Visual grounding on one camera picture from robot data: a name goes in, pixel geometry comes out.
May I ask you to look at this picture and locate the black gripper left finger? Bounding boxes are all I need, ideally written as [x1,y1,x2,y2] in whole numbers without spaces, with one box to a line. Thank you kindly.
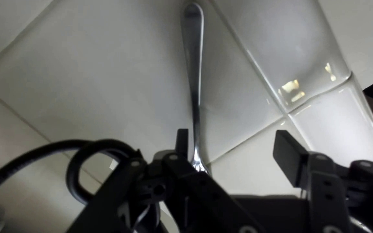
[129,128,264,233]

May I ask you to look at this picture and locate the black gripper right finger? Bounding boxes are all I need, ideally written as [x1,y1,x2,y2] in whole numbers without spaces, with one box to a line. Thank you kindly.
[273,130,373,233]

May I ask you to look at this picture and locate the silver metal fork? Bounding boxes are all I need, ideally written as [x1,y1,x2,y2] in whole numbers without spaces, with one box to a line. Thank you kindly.
[181,1,205,171]

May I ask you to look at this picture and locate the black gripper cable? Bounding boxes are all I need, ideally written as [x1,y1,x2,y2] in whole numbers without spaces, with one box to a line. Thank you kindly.
[0,139,142,207]

